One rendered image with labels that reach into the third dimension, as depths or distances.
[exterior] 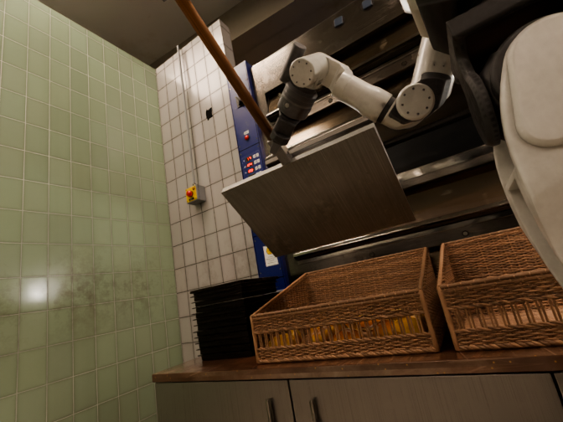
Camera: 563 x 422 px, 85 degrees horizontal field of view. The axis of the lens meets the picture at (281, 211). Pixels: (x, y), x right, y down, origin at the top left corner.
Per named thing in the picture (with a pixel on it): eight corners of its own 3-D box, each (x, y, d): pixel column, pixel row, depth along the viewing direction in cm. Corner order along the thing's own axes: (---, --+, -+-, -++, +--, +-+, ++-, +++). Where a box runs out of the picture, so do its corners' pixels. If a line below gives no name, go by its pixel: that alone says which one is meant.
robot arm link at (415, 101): (435, 133, 77) (459, 38, 73) (449, 125, 64) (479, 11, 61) (387, 126, 79) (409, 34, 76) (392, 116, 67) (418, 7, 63)
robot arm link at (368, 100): (340, 105, 80) (405, 143, 77) (337, 96, 70) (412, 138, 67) (363, 68, 78) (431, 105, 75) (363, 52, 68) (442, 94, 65)
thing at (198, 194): (195, 205, 195) (193, 191, 198) (206, 201, 190) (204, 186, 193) (186, 203, 189) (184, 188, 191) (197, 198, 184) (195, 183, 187)
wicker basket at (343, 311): (316, 333, 140) (303, 272, 147) (451, 318, 114) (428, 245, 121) (253, 365, 99) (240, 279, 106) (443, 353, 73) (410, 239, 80)
